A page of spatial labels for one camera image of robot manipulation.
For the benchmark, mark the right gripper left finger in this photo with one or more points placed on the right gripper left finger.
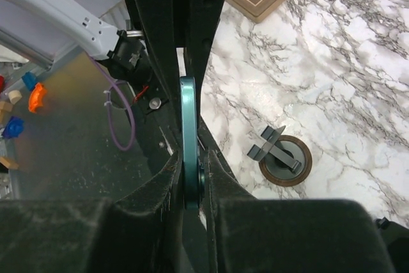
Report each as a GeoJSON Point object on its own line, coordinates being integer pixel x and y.
{"type": "Point", "coordinates": [143, 232]}

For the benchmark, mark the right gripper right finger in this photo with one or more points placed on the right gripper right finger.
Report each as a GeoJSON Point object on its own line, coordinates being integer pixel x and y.
{"type": "Point", "coordinates": [168, 25]}

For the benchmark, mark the teal phone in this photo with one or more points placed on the teal phone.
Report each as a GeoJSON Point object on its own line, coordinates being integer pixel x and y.
{"type": "Point", "coordinates": [193, 172]}

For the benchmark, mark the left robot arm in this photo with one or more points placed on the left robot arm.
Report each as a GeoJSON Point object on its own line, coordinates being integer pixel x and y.
{"type": "Point", "coordinates": [124, 56]}

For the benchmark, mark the round wooden base stand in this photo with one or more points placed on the round wooden base stand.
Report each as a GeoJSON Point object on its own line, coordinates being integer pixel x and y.
{"type": "Point", "coordinates": [284, 160]}

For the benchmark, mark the blue toy piece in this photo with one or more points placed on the blue toy piece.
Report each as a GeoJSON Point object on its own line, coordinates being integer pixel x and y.
{"type": "Point", "coordinates": [13, 128]}

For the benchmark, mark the orange toy piece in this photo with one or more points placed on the orange toy piece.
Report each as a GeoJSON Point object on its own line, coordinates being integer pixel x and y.
{"type": "Point", "coordinates": [36, 97]}

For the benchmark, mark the beige toy cylinder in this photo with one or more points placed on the beige toy cylinder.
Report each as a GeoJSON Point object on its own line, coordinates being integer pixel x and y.
{"type": "Point", "coordinates": [14, 96]}

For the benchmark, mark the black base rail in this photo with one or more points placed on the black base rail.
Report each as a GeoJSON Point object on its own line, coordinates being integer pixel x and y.
{"type": "Point", "coordinates": [161, 142]}

